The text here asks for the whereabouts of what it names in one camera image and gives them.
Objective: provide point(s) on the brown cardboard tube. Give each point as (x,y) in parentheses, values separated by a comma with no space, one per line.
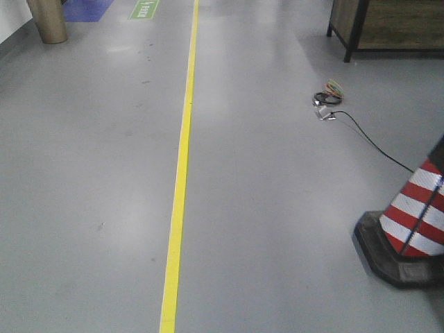
(49,19)

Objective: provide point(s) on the small white floor connector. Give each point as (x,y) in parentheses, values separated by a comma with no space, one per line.
(323,113)

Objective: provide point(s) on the green floor safety sign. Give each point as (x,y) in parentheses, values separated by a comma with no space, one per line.
(144,10)

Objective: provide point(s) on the red white traffic cone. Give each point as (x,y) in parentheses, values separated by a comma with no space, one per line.
(403,244)

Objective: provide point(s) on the wooden black-framed cabinet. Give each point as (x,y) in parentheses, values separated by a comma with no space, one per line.
(404,26)

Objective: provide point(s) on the blue floor mat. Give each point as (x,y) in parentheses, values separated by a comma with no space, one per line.
(85,10)

